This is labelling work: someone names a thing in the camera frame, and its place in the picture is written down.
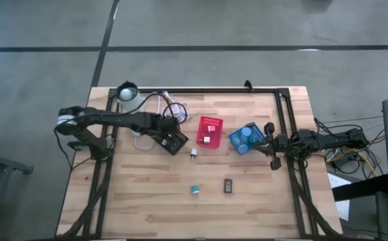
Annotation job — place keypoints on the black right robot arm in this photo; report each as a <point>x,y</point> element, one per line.
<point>334,142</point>

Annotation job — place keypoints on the teal and white charger cube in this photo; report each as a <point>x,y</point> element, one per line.
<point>194,189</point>

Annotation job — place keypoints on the black frame clamp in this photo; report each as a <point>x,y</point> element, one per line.
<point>248,85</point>

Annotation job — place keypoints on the white wall plug charger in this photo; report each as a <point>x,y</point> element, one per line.
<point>194,153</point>

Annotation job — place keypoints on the white paper sheet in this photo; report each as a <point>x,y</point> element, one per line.
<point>342,207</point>

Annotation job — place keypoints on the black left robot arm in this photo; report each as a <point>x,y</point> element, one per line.
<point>113,117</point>

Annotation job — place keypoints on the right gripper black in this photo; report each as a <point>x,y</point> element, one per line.
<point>284,145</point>

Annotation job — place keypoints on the black desk beam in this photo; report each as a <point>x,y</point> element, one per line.
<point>361,188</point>

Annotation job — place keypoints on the black metal table frame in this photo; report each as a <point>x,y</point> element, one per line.
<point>214,90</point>

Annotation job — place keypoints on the blue plastic basket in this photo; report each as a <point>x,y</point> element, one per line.
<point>234,147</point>

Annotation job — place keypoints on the white desk fan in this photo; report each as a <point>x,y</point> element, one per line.
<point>136,132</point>

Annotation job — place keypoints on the black small chip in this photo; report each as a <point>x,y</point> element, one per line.
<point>228,186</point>

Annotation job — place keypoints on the red plastic basket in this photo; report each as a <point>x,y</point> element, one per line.
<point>214,142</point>

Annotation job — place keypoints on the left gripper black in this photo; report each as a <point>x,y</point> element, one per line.
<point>167,129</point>

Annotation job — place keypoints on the black plastic basket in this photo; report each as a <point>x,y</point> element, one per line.
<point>177,148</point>

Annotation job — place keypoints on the grey metal stand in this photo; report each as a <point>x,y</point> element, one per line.
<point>0,161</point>

